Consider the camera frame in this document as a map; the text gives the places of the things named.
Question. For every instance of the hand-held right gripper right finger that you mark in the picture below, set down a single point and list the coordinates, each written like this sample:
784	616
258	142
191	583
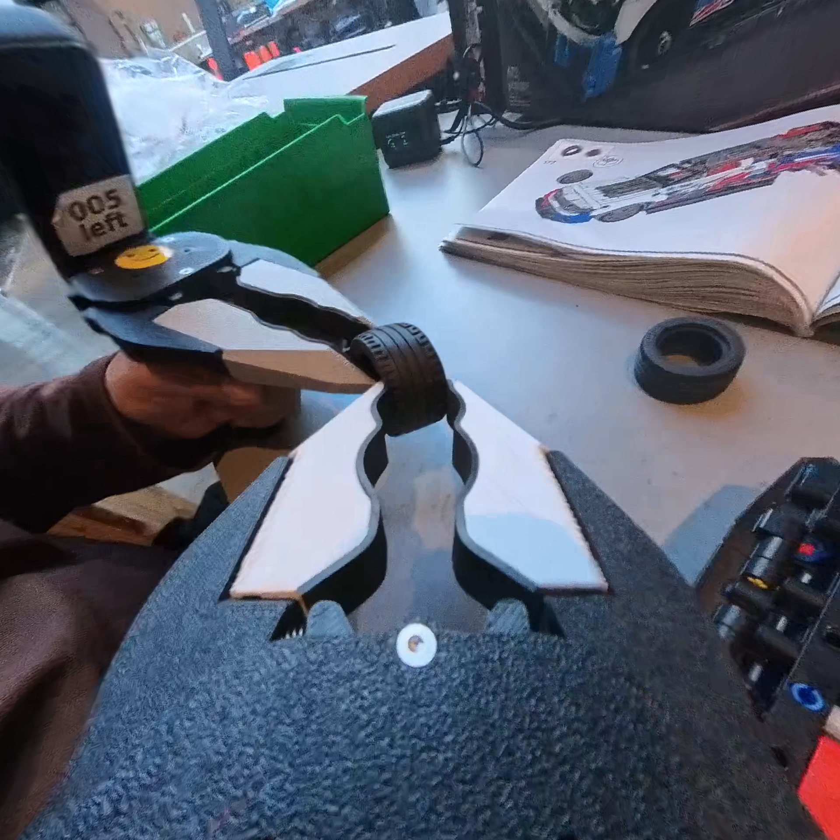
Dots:
518	518

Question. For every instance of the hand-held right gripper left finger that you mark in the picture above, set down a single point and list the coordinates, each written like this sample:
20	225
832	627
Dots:
308	518

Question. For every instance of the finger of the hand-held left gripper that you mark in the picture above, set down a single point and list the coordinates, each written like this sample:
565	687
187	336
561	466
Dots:
262	354
295	285

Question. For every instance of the black toy wheel with tire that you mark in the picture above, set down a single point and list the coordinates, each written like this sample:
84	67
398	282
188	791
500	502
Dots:
407	374

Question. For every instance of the person's left forearm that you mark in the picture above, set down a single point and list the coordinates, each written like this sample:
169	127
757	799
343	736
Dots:
59	446

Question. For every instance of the grey desk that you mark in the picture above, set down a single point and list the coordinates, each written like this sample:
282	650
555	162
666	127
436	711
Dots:
558	295

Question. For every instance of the person's left hand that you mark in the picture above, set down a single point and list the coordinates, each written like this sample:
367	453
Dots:
177	400

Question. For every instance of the green plastic bin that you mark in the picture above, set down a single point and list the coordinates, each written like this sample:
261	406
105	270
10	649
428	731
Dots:
282	177

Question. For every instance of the clear plastic bag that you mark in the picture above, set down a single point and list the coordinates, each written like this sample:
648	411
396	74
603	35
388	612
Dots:
170	111

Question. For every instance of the black power adapter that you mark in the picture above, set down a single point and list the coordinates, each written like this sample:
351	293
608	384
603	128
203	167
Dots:
407	131

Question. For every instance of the loose black rubber toy tire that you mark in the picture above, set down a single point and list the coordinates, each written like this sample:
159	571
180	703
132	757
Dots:
649	367

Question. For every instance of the white topped wooden table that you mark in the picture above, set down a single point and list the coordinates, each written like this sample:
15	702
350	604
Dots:
367	59

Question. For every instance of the toy brick car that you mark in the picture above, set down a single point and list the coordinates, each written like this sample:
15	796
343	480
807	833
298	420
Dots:
774	577

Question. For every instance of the open instruction booklet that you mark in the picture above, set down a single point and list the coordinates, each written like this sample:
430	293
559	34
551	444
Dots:
689	216

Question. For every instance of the dark printed box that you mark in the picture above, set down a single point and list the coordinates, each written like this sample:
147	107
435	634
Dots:
722	65

